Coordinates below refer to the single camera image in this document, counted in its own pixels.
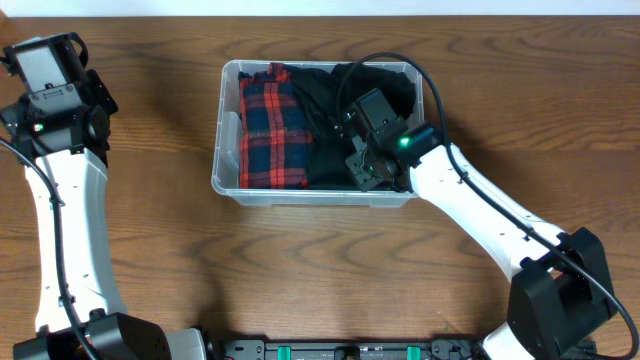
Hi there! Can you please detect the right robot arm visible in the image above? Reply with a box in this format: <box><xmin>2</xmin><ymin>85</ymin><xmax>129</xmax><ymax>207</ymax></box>
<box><xmin>341</xmin><ymin>105</ymin><xmax>621</xmax><ymax>359</ymax></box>

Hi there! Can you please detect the large black cloth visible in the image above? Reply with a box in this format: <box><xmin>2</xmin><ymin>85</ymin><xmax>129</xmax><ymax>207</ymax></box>
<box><xmin>284</xmin><ymin>63</ymin><xmax>416</xmax><ymax>190</ymax></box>

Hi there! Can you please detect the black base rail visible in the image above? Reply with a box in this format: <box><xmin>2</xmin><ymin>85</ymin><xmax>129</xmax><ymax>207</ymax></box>
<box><xmin>164</xmin><ymin>325</ymin><xmax>599</xmax><ymax>360</ymax></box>

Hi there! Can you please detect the red plaid cloth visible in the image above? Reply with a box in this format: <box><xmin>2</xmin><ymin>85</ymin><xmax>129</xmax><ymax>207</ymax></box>
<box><xmin>238</xmin><ymin>63</ymin><xmax>313</xmax><ymax>190</ymax></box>

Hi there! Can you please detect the clear plastic storage container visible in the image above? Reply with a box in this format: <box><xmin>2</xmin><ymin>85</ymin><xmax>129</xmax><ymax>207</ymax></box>
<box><xmin>211</xmin><ymin>60</ymin><xmax>417</xmax><ymax>208</ymax></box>

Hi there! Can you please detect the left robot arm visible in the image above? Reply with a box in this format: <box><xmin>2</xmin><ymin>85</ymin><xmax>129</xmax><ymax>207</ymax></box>
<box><xmin>1</xmin><ymin>32</ymin><xmax>172</xmax><ymax>359</ymax></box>

